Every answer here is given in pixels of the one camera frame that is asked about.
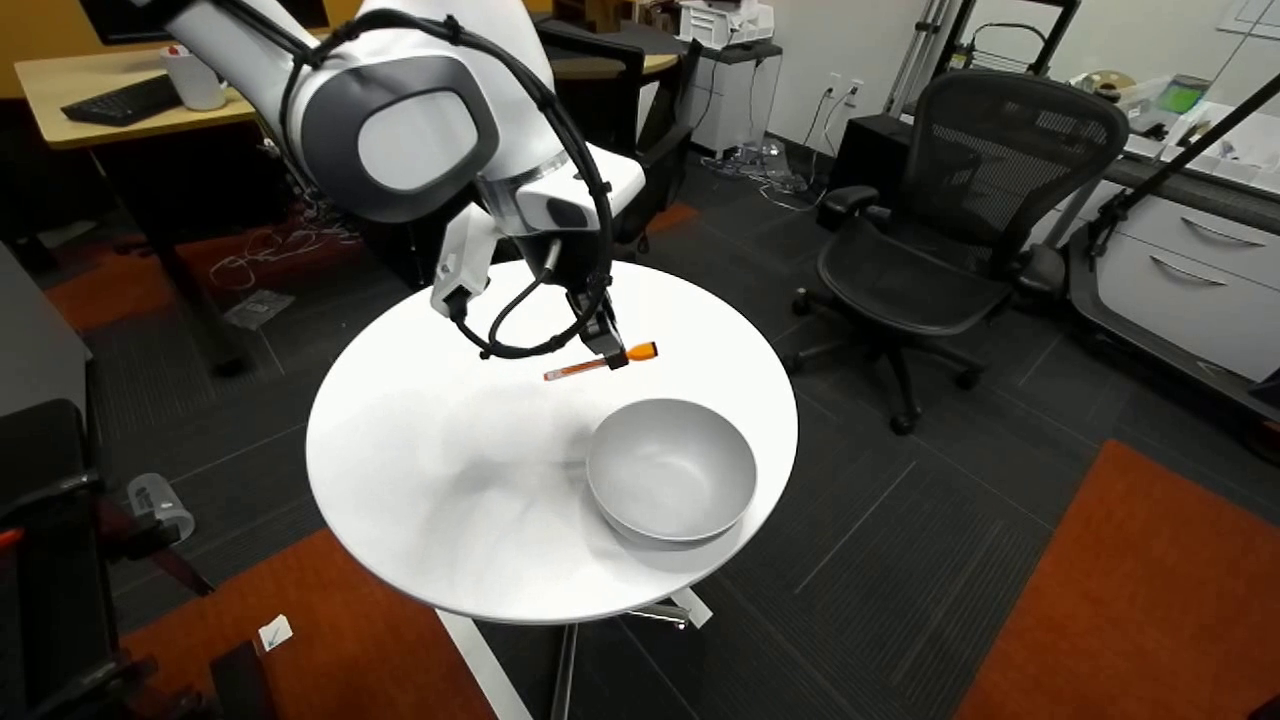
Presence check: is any wooden desk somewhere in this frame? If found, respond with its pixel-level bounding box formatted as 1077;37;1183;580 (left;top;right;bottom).
11;43;257;150

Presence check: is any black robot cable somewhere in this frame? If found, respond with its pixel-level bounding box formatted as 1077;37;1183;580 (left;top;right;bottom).
212;0;620;364

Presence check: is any white drawer cabinet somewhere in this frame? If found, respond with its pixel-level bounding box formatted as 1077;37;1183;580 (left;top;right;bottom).
1098;197;1280;381

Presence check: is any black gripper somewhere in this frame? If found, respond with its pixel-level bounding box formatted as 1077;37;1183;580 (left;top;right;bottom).
558;239;630;367

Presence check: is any orange pen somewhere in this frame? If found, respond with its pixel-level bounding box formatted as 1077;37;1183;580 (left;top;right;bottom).
544;342;660;381

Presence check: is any round white table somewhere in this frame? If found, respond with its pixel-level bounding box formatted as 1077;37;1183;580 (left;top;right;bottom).
306;255;803;720

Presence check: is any black keyboard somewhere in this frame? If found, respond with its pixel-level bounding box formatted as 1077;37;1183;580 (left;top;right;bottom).
64;78;180;128

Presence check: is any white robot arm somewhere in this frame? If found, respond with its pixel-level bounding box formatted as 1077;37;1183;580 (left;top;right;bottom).
152;0;643;367

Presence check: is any black mesh office chair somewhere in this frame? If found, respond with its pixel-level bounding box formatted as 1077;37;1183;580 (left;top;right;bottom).
791;70;1128;433

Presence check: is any grey bowl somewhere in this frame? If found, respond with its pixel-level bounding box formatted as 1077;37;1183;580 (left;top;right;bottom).
584;399;756;545

